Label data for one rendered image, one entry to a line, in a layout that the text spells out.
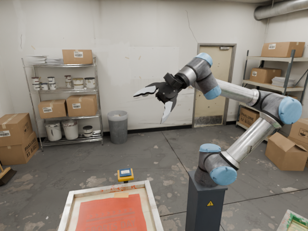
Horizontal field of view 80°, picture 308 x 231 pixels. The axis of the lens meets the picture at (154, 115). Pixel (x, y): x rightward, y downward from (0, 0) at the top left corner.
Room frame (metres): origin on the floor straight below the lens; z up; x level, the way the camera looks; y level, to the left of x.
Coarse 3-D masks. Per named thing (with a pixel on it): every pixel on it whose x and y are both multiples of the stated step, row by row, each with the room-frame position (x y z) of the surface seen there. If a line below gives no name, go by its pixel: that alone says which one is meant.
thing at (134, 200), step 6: (114, 198) 1.05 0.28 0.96; (120, 198) 1.05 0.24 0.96; (126, 198) 1.05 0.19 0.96; (132, 198) 1.05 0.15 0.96; (138, 198) 1.05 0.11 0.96; (114, 204) 1.00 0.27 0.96; (120, 204) 1.00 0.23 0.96; (126, 204) 1.00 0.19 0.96; (132, 204) 1.00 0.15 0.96; (138, 204) 1.00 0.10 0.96; (138, 210) 0.95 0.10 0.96; (138, 216) 0.90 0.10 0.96; (138, 222) 0.86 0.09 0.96; (144, 222) 0.86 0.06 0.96; (138, 228) 0.82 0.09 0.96; (144, 228) 0.82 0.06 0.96
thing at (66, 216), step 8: (120, 184) 1.16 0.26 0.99; (128, 184) 1.16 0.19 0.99; (136, 184) 1.16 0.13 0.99; (144, 184) 1.16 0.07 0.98; (72, 192) 1.07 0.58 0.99; (80, 192) 1.07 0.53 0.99; (88, 192) 1.08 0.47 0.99; (96, 192) 1.09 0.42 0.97; (104, 192) 1.10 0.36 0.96; (152, 192) 1.07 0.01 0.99; (72, 200) 1.00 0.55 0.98; (152, 200) 1.00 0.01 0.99; (152, 208) 0.93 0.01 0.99; (64, 216) 0.87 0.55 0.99; (152, 216) 0.89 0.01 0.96; (64, 224) 0.81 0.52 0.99; (160, 224) 0.81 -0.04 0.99
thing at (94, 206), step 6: (108, 198) 1.05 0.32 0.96; (84, 204) 1.00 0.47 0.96; (90, 204) 1.00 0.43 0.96; (96, 204) 1.00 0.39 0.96; (102, 204) 1.00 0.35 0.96; (108, 204) 1.00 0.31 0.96; (84, 210) 0.95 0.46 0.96; (90, 210) 0.95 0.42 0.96; (96, 210) 0.95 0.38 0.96; (102, 210) 0.95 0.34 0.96; (108, 210) 0.95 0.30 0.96; (78, 216) 0.90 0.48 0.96; (84, 216) 0.90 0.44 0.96; (78, 222) 0.86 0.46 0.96; (84, 222) 0.86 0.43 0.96; (78, 228) 0.82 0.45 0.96; (84, 228) 0.82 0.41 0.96
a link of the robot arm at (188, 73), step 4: (184, 68) 0.76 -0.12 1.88; (188, 68) 0.75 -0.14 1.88; (180, 72) 0.75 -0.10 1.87; (184, 72) 0.74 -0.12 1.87; (188, 72) 0.74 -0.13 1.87; (192, 72) 0.74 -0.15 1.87; (188, 76) 0.73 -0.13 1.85; (192, 76) 0.74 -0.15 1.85; (188, 80) 0.73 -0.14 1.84; (192, 80) 0.74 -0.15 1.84
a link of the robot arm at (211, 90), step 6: (204, 78) 0.77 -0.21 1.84; (210, 78) 0.77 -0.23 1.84; (198, 84) 0.79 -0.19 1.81; (204, 84) 0.77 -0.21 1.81; (210, 84) 0.77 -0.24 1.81; (216, 84) 0.78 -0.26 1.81; (204, 90) 0.78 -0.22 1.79; (210, 90) 0.77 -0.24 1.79; (216, 90) 0.78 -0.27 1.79; (210, 96) 0.78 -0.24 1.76; (216, 96) 0.78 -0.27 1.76
